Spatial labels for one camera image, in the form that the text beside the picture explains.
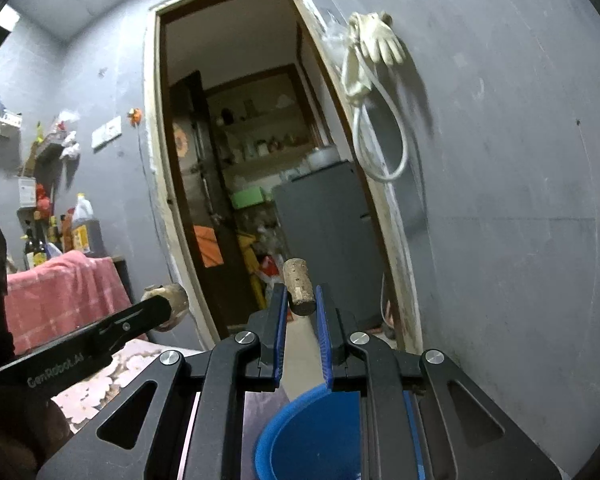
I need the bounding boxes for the white wall switch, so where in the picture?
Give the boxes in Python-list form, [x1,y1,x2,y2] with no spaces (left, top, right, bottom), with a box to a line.
[91,116,123,151]

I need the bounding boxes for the brown round lump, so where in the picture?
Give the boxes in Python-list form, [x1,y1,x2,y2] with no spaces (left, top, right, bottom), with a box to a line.
[145,282,191,333]

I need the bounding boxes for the white plastic bag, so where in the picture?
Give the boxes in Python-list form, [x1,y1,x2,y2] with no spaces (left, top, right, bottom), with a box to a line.
[59,131,81,161]

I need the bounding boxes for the blue plastic bucket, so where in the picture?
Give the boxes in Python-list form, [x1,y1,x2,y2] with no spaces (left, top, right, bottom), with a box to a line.
[252,384,431,480]

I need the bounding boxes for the metal pot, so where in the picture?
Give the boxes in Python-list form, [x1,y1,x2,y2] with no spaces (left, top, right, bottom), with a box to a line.
[306,144,340,170]

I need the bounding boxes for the wall rack with packets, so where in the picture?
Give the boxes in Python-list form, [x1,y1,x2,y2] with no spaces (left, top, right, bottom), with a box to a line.
[30,112,81,161]

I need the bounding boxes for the pink checked cloth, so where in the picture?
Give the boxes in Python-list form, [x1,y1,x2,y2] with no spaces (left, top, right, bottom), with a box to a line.
[4,250,133,356]

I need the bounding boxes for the grey washing machine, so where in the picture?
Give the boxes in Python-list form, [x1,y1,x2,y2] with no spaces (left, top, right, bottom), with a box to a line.
[271,160,396,331]

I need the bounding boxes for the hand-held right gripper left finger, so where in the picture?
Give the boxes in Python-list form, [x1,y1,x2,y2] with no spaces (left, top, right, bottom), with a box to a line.
[35,282,289,480]

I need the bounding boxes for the white hose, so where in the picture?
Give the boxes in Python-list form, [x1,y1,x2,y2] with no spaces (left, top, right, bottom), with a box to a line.
[352,60,410,183]

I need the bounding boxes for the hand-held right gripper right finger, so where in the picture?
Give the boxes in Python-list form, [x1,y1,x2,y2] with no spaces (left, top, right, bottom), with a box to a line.
[315,284,563,480]

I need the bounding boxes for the orange bottle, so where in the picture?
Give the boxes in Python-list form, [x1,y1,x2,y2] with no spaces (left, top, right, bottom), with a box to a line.
[61,208,76,253]

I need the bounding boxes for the brown cork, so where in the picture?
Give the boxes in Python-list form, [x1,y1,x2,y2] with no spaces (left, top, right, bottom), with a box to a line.
[282,257,318,317]

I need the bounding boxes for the wooden door frame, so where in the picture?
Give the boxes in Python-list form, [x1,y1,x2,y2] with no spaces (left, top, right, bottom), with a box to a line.
[142,0,426,356]

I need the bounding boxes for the yellow bag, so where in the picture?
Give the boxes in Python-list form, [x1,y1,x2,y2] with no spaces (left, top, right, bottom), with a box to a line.
[237,232,268,311]

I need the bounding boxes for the person's left hand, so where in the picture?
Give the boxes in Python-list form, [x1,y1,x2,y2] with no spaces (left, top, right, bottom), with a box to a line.
[0,390,73,480]

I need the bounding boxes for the red white sack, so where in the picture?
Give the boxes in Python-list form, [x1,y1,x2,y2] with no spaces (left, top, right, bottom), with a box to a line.
[257,255,286,306]

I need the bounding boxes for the cream rubber glove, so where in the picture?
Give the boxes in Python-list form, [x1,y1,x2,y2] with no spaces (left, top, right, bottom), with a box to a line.
[355,11,407,67]
[341,15,376,108]

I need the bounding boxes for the orange paper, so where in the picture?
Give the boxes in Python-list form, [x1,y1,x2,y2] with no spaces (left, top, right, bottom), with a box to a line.
[194,225,224,268]

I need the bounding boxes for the pile of plastic bags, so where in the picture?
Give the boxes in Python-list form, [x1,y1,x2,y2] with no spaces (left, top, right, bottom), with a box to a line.
[235,207,281,241]

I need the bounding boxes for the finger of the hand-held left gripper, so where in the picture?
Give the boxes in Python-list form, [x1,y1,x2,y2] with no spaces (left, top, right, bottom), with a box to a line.
[97,294,173,356]

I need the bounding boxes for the white utensil holder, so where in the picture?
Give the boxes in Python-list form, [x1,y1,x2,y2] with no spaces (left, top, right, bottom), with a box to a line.
[17,177,37,207]

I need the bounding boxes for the large oil bottle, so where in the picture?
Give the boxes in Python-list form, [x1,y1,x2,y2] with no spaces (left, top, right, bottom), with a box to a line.
[70,193,108,257]

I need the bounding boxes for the green box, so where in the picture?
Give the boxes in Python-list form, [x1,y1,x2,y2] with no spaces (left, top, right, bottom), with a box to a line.
[230,186,266,210]

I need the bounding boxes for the white wall basket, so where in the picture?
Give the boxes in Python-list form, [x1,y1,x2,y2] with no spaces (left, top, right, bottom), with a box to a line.
[0,91,23,136]

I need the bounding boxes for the wooden shelf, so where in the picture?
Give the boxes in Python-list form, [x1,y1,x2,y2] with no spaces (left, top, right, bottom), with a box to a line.
[205,65,331,176]

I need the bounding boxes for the dark wooden door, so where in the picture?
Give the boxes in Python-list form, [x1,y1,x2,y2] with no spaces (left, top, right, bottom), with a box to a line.
[169,70,261,341]

